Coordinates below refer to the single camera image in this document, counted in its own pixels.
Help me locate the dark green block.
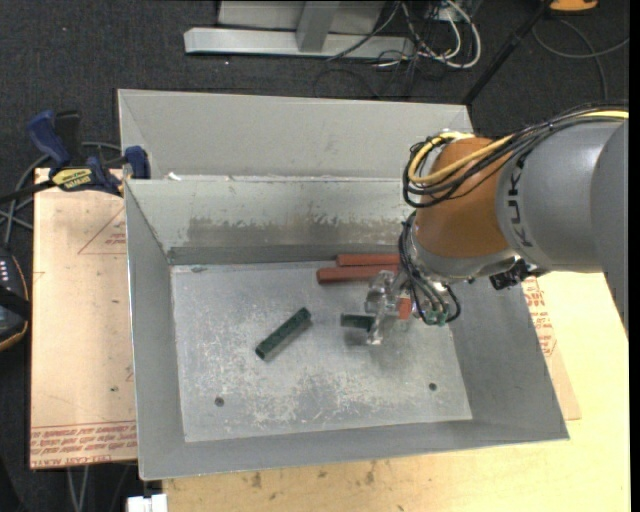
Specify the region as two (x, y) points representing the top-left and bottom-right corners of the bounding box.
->
(254, 306), (314, 363)
(339, 312), (377, 333)

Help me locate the grey metal bin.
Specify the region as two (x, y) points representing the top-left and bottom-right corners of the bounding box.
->
(117, 88), (571, 482)

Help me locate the brown cardboard board red print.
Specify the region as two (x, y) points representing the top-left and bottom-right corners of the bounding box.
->
(28, 167), (584, 471)

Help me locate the black cylinder on white bracket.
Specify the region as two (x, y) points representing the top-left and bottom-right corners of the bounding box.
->
(488, 257), (542, 292)

